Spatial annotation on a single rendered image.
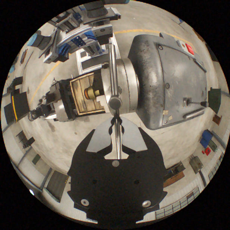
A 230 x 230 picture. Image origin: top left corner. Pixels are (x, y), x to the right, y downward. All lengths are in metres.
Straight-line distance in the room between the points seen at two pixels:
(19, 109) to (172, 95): 5.06
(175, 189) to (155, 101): 6.81
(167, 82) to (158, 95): 0.06
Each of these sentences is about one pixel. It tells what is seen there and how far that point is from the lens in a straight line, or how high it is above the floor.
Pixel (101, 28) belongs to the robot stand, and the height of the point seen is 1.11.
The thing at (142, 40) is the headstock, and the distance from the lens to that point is 0.33.
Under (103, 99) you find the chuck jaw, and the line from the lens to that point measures 0.39.
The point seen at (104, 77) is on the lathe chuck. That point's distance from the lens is 0.26.
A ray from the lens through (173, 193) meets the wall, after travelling 6.85.
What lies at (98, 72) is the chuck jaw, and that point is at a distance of 0.31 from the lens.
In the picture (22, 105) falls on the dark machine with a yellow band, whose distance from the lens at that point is 4.94.
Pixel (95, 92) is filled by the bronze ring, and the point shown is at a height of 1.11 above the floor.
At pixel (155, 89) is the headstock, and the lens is 0.27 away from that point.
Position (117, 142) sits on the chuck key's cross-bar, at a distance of 0.16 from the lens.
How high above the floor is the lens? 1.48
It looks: 68 degrees down
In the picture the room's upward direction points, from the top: 176 degrees counter-clockwise
